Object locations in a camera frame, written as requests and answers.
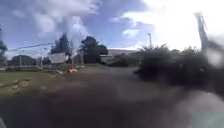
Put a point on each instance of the low pale building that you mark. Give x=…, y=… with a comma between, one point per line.
x=116, y=53

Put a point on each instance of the dark tree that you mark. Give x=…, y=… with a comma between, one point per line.
x=91, y=50
x=61, y=45

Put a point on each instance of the dark asphalt road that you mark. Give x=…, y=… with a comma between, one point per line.
x=100, y=100

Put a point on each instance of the orange object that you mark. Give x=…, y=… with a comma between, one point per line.
x=72, y=69

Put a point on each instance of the street lamp pole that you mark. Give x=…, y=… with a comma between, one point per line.
x=149, y=40

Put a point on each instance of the white sign board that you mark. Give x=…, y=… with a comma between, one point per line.
x=57, y=57

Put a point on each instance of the dark green bushes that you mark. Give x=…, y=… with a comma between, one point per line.
x=173, y=65

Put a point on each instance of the green grass stretch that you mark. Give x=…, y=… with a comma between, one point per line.
x=23, y=78

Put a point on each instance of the tall pole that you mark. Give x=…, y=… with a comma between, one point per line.
x=202, y=33

